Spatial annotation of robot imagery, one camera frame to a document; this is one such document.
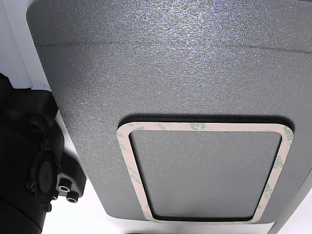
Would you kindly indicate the gray textured mat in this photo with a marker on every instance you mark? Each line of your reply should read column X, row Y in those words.
column 146, row 73

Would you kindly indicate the tape-lined black foam frame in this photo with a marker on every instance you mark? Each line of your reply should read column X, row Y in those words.
column 124, row 146

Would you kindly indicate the white aluminium rail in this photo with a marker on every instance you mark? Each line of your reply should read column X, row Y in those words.
column 14, row 48

